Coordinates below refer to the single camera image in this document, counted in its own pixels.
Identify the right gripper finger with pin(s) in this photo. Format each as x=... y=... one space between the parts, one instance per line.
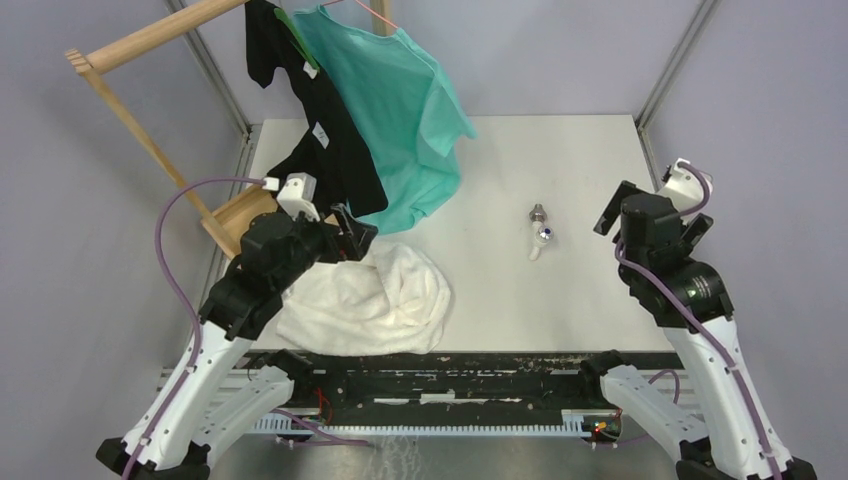
x=613 y=209
x=695 y=230

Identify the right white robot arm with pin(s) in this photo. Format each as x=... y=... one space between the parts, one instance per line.
x=732 y=438

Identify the black t-shirt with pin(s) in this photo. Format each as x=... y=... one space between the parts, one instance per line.
x=332 y=149

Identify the white terry towel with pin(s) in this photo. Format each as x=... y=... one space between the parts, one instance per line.
x=395 y=300

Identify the green clothes hanger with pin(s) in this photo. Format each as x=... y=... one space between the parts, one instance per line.
x=298 y=40

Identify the white slotted cable duct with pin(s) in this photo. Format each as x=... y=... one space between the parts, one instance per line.
x=569 y=426

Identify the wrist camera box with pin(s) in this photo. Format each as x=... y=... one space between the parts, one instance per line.
x=296 y=197
x=688 y=188

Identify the pink clothes hanger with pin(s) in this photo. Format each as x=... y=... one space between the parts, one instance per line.
x=380 y=12

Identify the wooden clothes rack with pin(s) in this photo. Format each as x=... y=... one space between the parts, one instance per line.
x=169 y=92

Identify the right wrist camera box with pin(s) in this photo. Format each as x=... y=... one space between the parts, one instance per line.
x=688 y=188

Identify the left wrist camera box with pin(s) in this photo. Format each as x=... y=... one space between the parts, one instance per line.
x=296 y=197

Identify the teal t-shirt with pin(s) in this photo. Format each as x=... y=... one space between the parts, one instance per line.
x=404 y=106

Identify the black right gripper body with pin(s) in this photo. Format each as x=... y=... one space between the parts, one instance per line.
x=687 y=250

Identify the white plastic water faucet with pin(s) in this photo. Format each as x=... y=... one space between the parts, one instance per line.
x=541 y=237

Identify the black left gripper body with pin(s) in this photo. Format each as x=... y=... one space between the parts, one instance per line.
x=314 y=242

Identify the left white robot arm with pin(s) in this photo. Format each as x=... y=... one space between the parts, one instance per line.
x=180 y=436

